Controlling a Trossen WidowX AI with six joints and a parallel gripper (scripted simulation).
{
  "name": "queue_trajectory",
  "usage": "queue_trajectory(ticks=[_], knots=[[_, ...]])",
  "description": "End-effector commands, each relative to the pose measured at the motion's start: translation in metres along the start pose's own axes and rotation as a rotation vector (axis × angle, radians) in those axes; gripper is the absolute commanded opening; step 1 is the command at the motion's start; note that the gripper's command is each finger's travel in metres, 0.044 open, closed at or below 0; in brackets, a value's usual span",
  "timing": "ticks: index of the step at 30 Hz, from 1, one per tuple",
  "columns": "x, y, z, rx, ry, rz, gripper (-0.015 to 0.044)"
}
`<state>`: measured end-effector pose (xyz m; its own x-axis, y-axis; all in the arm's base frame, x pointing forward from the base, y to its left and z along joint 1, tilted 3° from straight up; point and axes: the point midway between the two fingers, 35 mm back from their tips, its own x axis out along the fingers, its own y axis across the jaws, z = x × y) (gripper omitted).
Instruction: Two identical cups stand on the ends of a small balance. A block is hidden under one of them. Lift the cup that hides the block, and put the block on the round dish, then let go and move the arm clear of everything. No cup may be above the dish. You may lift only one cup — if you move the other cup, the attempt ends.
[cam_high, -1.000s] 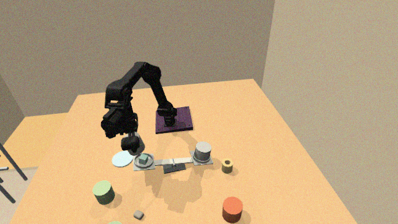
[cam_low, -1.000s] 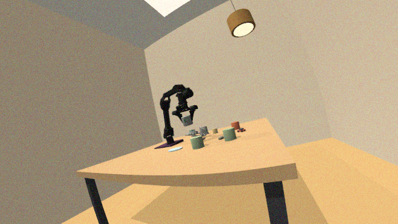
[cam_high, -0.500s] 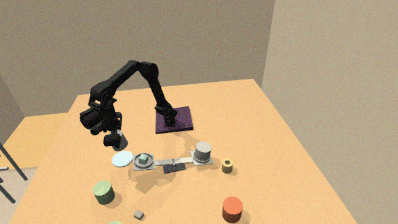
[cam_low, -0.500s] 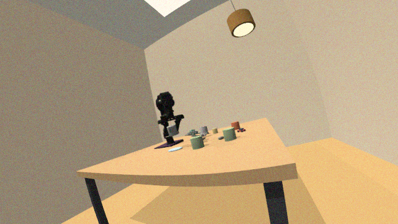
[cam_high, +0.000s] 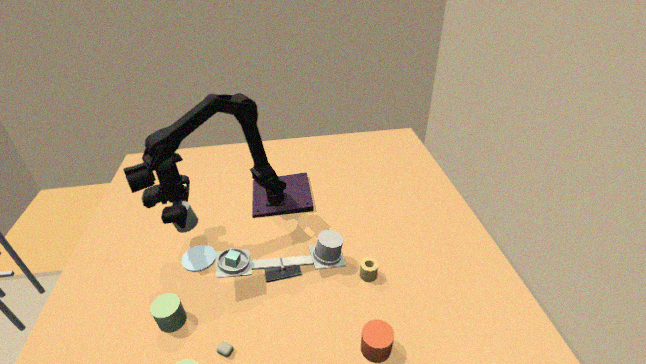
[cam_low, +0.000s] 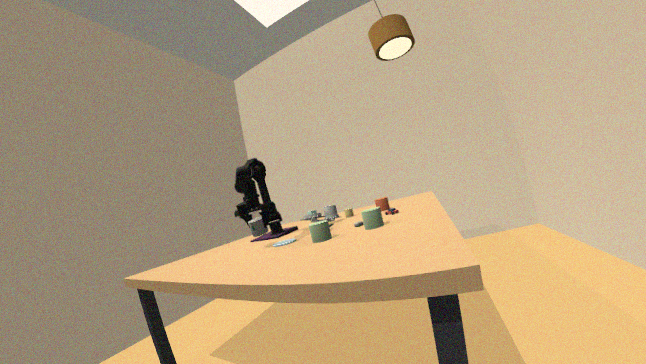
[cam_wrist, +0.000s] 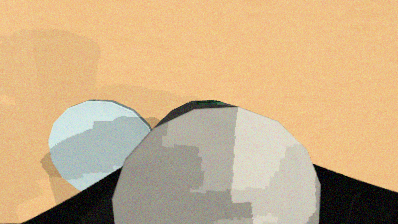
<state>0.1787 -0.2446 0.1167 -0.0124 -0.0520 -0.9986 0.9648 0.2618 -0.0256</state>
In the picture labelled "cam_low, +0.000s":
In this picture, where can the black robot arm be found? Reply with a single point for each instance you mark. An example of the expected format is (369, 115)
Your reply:
(244, 184)

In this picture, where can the orange-brown cylinder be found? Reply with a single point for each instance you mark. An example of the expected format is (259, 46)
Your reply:
(382, 203)

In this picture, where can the green cylinder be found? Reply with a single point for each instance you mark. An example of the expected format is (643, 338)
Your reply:
(320, 231)
(372, 218)

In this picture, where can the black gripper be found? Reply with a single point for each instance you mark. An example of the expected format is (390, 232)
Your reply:
(265, 209)

